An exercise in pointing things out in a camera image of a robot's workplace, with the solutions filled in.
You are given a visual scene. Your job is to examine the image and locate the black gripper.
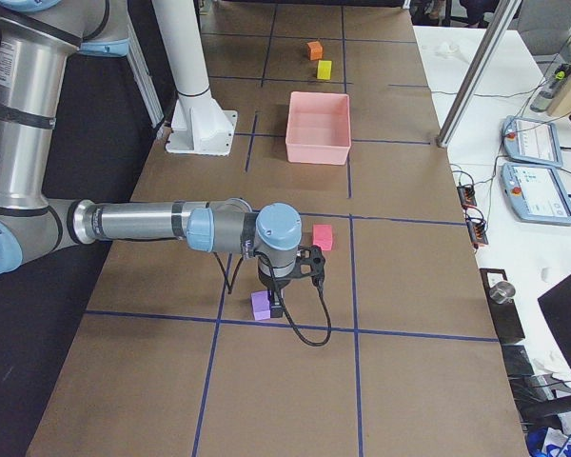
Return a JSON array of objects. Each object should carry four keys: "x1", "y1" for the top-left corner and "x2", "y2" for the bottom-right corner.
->
[{"x1": 258, "y1": 271, "x2": 289, "y2": 318}]

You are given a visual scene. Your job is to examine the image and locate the purple foam block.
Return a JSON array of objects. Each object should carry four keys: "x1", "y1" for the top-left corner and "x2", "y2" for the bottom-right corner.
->
[{"x1": 250, "y1": 290, "x2": 271, "y2": 321}]

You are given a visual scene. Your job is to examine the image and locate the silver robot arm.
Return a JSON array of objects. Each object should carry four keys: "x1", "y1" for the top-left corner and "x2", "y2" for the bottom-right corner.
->
[{"x1": 0, "y1": 1, "x2": 303, "y2": 317}]

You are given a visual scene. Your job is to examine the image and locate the pink plastic bin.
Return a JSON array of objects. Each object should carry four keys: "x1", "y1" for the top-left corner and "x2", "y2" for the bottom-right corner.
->
[{"x1": 285, "y1": 91, "x2": 352, "y2": 166}]

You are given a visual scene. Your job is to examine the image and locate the red foam block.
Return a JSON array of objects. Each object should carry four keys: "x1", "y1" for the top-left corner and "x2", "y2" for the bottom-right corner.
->
[{"x1": 312, "y1": 224, "x2": 334, "y2": 251}]

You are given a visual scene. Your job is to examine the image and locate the lower orange connector board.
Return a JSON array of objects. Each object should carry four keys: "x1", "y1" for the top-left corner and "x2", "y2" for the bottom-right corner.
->
[{"x1": 465, "y1": 217, "x2": 488, "y2": 248}]

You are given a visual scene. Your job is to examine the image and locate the orange connector board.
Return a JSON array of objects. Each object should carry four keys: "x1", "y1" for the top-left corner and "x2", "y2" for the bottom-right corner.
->
[
  {"x1": 457, "y1": 184, "x2": 477, "y2": 209},
  {"x1": 465, "y1": 217, "x2": 488, "y2": 248}
]

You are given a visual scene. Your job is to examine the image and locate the upper orange connector board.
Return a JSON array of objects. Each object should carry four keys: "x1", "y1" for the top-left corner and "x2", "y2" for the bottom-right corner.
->
[{"x1": 457, "y1": 184, "x2": 477, "y2": 209}]

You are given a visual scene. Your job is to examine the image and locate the small metal cup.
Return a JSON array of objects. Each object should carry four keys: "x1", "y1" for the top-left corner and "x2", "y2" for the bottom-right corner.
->
[{"x1": 488, "y1": 281, "x2": 516, "y2": 305}]

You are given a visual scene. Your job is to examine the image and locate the black box under cup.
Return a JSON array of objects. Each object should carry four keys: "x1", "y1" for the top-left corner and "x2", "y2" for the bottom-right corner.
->
[{"x1": 480, "y1": 268, "x2": 525, "y2": 345}]

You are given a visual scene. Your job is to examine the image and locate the yellow foam block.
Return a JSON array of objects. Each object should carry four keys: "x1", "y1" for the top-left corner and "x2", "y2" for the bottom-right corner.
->
[{"x1": 316, "y1": 60, "x2": 332, "y2": 81}]

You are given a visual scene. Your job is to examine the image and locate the orange foam block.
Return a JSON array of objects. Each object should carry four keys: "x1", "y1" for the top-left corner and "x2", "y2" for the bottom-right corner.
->
[{"x1": 306, "y1": 41, "x2": 324, "y2": 61}]

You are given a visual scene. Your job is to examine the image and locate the lower teach pendant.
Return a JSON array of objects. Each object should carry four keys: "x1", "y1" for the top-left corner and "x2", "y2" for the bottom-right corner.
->
[{"x1": 501, "y1": 162, "x2": 571, "y2": 227}]

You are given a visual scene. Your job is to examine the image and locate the teach pendant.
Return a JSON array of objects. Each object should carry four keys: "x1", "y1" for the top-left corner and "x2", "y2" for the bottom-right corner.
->
[
  {"x1": 501, "y1": 162, "x2": 571, "y2": 227},
  {"x1": 502, "y1": 116, "x2": 563, "y2": 168}
]

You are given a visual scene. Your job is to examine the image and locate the upper teach pendant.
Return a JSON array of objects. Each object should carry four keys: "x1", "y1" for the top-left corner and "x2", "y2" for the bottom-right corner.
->
[{"x1": 502, "y1": 116, "x2": 563, "y2": 168}]

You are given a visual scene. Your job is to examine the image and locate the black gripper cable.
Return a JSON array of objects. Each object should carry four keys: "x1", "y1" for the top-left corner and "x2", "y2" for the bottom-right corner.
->
[{"x1": 212, "y1": 247, "x2": 335, "y2": 348}]

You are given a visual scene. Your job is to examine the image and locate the white pedestal column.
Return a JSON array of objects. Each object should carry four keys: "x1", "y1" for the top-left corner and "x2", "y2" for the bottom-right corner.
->
[{"x1": 152, "y1": 0, "x2": 238, "y2": 156}]

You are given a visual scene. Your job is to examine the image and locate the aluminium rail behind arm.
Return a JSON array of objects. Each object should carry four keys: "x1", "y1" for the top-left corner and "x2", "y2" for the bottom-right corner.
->
[{"x1": 127, "y1": 21, "x2": 164, "y2": 128}]

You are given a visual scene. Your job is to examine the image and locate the aluminium frame post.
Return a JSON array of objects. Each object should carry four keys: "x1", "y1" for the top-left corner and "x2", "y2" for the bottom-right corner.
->
[{"x1": 436, "y1": 0, "x2": 522, "y2": 149}]

